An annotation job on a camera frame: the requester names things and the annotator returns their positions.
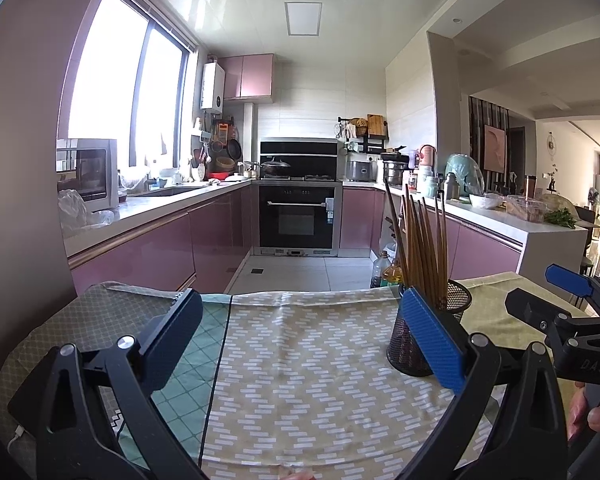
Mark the steel stockpot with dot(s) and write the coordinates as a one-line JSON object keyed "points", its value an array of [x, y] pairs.
{"points": [[395, 170]]}

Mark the red basin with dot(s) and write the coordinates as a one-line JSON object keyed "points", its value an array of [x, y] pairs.
{"points": [[217, 176]]}

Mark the long pink base cabinets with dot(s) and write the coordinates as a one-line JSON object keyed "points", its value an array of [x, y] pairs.
{"points": [[155, 250]]}

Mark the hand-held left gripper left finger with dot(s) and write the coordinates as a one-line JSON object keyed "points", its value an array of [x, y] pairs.
{"points": [[172, 350]]}

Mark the decorative wall clock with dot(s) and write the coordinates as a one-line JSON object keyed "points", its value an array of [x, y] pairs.
{"points": [[553, 142]]}

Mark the black mesh holder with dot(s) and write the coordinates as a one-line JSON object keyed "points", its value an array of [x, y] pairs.
{"points": [[405, 350]]}

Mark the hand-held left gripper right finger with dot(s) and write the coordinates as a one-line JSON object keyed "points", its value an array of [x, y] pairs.
{"points": [[430, 345]]}

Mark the kitchen window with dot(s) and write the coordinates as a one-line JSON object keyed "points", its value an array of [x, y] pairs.
{"points": [[125, 80]]}

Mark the lidded wok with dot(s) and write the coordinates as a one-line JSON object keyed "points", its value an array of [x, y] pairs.
{"points": [[275, 166]]}

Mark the teal kitchen appliance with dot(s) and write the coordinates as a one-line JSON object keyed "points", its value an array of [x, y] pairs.
{"points": [[462, 175]]}

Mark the black range hood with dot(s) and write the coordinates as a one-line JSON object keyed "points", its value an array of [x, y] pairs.
{"points": [[300, 155]]}

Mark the white water heater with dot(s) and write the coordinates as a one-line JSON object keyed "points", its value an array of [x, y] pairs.
{"points": [[213, 87]]}

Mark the white bowl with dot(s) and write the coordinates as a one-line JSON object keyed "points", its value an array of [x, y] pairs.
{"points": [[485, 201]]}

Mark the narrow pink base cabinet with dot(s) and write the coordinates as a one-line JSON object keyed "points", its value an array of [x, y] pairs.
{"points": [[357, 217]]}

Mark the pink kettle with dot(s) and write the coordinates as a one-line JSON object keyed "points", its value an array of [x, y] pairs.
{"points": [[426, 157]]}

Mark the white countertop oven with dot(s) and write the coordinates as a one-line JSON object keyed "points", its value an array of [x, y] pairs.
{"points": [[87, 175]]}

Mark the tall grey refrigerator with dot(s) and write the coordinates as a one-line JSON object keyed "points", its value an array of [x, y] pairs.
{"points": [[25, 110]]}

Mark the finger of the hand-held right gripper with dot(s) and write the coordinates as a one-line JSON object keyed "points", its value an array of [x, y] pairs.
{"points": [[570, 280], [535, 307]]}

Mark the black wall rack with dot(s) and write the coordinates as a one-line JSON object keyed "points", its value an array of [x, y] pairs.
{"points": [[362, 135]]}

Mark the pink wall cabinet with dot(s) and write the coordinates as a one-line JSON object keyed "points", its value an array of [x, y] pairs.
{"points": [[247, 76]]}

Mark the patchwork printed tablecloth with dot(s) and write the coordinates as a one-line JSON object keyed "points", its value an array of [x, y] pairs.
{"points": [[305, 360]]}

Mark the brown wall picture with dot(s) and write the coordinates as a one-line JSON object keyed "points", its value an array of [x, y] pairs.
{"points": [[494, 149]]}

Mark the silver rice cooker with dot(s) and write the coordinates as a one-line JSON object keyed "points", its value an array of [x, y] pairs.
{"points": [[361, 171]]}

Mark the dark sauce bottle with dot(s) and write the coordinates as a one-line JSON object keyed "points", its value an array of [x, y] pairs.
{"points": [[378, 272]]}

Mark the built-in oven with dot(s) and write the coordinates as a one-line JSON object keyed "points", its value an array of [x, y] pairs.
{"points": [[297, 217]]}

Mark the hanging frying pan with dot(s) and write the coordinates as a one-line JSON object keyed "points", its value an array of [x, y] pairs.
{"points": [[234, 149]]}

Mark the copper cup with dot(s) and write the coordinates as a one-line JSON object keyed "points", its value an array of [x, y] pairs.
{"points": [[530, 187]]}

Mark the bunch of wooden chopsticks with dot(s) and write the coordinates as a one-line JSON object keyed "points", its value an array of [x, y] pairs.
{"points": [[420, 250]]}

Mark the ceiling light panel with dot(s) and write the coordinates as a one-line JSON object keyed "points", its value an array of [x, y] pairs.
{"points": [[304, 18]]}

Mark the yellow cooking oil bottle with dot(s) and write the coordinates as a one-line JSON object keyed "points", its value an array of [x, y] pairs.
{"points": [[391, 275]]}

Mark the green herbs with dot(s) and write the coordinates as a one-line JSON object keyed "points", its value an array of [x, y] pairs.
{"points": [[560, 218]]}

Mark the clear plastic container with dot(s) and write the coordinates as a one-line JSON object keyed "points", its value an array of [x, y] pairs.
{"points": [[527, 210]]}

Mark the wooden cutting board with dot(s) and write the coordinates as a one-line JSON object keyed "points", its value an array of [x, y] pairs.
{"points": [[376, 125]]}

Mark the clear plastic bag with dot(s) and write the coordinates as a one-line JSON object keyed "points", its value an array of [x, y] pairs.
{"points": [[77, 212]]}

